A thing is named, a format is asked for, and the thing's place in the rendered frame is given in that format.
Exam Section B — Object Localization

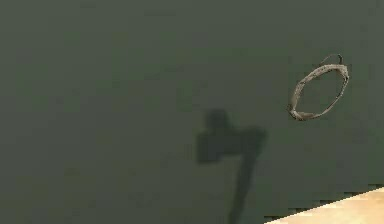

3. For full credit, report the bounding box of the grey oval ring wall ornament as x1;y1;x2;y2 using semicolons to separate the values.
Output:
287;53;350;122

